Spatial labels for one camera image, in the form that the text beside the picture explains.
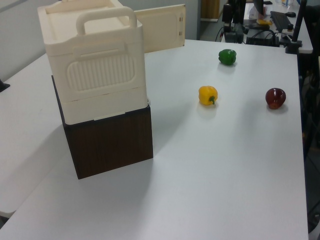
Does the tan wooden shelf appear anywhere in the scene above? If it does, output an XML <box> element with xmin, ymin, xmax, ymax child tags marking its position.
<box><xmin>199</xmin><ymin>0</ymin><xmax>221</xmax><ymax>22</ymax></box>

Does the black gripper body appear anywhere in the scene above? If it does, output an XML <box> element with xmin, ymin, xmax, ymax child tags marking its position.
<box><xmin>222</xmin><ymin>3</ymin><xmax>234</xmax><ymax>24</ymax></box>

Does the cream cabinet door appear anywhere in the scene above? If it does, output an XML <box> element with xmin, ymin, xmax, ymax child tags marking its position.
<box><xmin>133</xmin><ymin>3</ymin><xmax>186</xmax><ymax>54</ymax></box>

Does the red bell pepper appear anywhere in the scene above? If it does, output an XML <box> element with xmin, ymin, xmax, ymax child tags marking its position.
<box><xmin>265</xmin><ymin>87</ymin><xmax>287</xmax><ymax>110</ymax></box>

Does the black keyboard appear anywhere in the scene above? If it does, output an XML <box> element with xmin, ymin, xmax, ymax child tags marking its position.
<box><xmin>269</xmin><ymin>10</ymin><xmax>291</xmax><ymax>33</ymax></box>

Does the black camera device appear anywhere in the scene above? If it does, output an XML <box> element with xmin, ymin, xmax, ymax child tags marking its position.
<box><xmin>223</xmin><ymin>24</ymin><xmax>245</xmax><ymax>44</ymax></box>

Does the cream plastic cabinet with handle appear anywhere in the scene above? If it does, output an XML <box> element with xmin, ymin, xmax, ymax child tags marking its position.
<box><xmin>37</xmin><ymin>0</ymin><xmax>152</xmax><ymax>125</ymax></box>

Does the dark wood box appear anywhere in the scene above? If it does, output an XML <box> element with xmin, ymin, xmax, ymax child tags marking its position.
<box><xmin>51</xmin><ymin>74</ymin><xmax>154</xmax><ymax>180</ymax></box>

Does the green bell pepper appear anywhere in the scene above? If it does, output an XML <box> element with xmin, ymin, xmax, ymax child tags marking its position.
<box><xmin>218</xmin><ymin>48</ymin><xmax>237</xmax><ymax>67</ymax></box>

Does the black pole with clamp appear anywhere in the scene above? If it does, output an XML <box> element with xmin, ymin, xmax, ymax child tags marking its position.
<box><xmin>285</xmin><ymin>0</ymin><xmax>309</xmax><ymax>54</ymax></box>

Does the black electronics box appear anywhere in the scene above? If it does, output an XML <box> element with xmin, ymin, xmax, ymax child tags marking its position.
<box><xmin>245</xmin><ymin>29</ymin><xmax>280</xmax><ymax>47</ymax></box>

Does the black clamp bracket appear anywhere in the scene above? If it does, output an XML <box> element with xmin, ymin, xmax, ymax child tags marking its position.
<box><xmin>0</xmin><ymin>78</ymin><xmax>11</xmax><ymax>93</ymax></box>

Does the yellow bell pepper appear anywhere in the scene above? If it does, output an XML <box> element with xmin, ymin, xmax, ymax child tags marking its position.
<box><xmin>198</xmin><ymin>85</ymin><xmax>219</xmax><ymax>107</ymax></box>

